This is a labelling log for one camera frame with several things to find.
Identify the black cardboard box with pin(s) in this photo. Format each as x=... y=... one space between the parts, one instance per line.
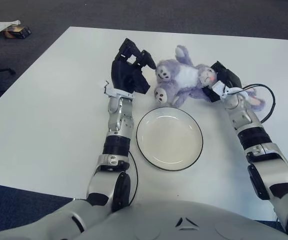
x=19 y=32

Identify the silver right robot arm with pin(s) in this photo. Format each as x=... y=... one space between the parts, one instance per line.
x=249 y=130

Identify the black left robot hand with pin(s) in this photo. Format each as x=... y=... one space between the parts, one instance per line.
x=124 y=75

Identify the white plate with black rim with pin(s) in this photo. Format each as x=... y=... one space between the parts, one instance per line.
x=169 y=137

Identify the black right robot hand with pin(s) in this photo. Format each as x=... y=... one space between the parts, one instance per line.
x=230 y=77

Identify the grey robot torso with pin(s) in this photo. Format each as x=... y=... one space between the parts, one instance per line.
x=159 y=220

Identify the purple plush bunny doll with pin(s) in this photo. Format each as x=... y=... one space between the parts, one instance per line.
x=184 y=80

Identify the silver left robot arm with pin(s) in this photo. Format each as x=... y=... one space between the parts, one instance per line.
x=119 y=117

